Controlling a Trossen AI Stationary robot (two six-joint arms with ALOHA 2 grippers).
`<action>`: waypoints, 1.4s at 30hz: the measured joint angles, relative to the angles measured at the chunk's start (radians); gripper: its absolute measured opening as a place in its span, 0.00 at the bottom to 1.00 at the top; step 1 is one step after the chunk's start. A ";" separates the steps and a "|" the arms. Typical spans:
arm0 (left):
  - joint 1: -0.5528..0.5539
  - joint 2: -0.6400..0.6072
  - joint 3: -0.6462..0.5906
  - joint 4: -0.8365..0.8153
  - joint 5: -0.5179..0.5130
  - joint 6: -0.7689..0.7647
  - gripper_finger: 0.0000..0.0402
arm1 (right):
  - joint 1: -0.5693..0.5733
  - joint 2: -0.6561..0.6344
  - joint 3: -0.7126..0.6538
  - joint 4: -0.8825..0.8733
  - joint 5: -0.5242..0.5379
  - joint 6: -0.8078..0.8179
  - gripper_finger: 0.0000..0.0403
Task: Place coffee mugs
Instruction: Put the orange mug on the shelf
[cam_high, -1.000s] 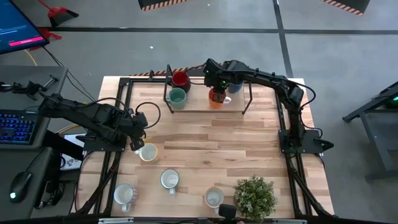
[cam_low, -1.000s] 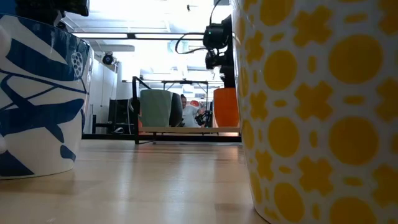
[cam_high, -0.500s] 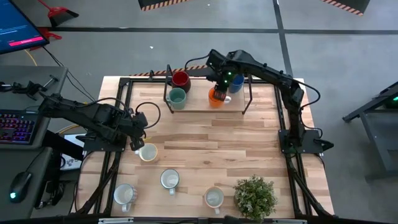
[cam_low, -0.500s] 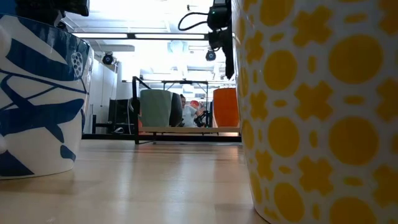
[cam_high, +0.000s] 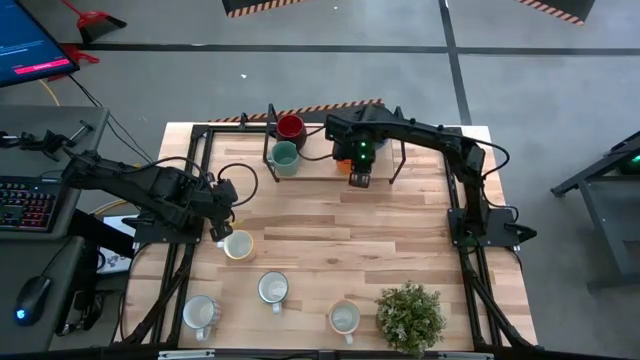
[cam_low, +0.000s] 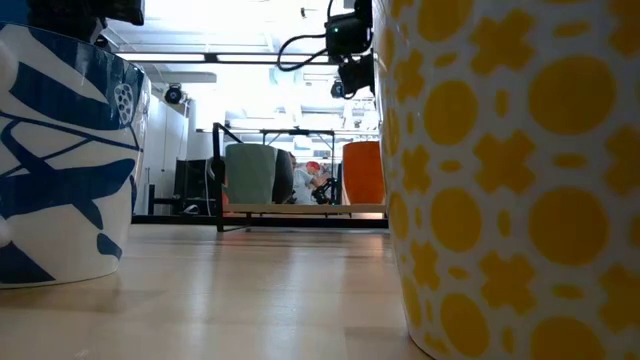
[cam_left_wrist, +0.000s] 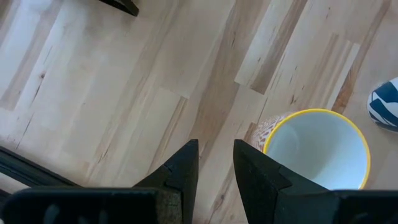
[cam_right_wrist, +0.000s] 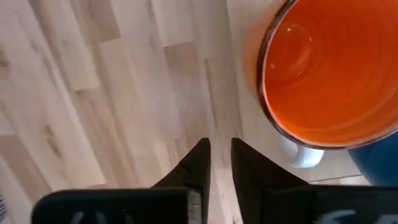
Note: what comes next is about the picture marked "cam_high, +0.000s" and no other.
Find coral floral-print mug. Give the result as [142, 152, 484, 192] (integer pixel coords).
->
[216, 229, 255, 261]

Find black mug red inside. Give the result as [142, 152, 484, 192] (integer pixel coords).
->
[275, 114, 308, 149]

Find mint green mug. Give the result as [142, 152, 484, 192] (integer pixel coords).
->
[266, 140, 301, 178]

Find blue leaf-print white mug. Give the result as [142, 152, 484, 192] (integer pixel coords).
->
[257, 270, 290, 315]

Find yellow patterned white mug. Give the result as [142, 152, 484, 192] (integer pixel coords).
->
[328, 299, 362, 346]

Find black metal mug rack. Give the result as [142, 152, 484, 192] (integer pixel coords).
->
[262, 103, 407, 185]

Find hazard-striped black mat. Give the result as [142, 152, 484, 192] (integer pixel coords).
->
[207, 98, 385, 124]
[221, 0, 306, 19]
[514, 0, 597, 26]

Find white printed box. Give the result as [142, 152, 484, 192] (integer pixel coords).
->
[94, 214, 139, 275]

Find potted plant striped pot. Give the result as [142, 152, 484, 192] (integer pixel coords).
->
[374, 281, 448, 357]

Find black clamp stand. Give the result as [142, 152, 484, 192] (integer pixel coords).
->
[0, 119, 96, 161]

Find black backlit keyboard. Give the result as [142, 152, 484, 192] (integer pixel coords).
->
[0, 174, 65, 234]

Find grey desk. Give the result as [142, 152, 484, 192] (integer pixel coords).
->
[0, 104, 111, 354]

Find black computer mouse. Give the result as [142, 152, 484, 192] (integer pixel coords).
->
[13, 275, 53, 328]

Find blue-screen monitor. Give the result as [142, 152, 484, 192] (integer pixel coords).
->
[0, 0, 81, 89]

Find black neighbouring workstation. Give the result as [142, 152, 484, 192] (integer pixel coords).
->
[549, 129, 640, 291]

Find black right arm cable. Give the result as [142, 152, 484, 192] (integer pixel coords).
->
[298, 124, 336, 163]

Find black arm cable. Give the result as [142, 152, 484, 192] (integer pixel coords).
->
[216, 162, 259, 207]
[298, 124, 336, 163]

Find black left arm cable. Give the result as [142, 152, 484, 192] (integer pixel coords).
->
[216, 162, 259, 207]

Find black table frame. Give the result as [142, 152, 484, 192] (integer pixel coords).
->
[117, 122, 539, 351]

